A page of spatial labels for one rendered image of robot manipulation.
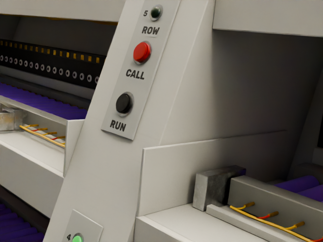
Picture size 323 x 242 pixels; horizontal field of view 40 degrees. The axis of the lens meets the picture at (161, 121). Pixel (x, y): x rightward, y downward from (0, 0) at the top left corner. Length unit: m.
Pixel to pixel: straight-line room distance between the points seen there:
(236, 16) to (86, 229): 0.20
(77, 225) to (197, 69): 0.15
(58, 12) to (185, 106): 0.23
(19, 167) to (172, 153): 0.19
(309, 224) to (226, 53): 0.14
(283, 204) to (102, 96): 0.17
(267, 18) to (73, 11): 0.23
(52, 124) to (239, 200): 0.25
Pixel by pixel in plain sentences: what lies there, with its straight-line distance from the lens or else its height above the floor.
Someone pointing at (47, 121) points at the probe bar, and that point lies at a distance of 0.52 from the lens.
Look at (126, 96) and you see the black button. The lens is 0.35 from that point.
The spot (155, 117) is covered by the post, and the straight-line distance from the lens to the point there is 0.33.
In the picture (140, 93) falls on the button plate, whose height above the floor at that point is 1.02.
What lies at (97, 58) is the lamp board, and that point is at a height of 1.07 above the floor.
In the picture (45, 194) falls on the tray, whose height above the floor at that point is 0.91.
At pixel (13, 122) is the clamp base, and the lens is 0.55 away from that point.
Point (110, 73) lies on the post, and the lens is 0.38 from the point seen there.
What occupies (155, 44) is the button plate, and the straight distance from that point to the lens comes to 0.35.
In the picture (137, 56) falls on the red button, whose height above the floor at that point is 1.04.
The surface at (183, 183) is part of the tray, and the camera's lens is 0.34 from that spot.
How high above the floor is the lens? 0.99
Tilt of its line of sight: 2 degrees up
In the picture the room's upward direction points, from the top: 19 degrees clockwise
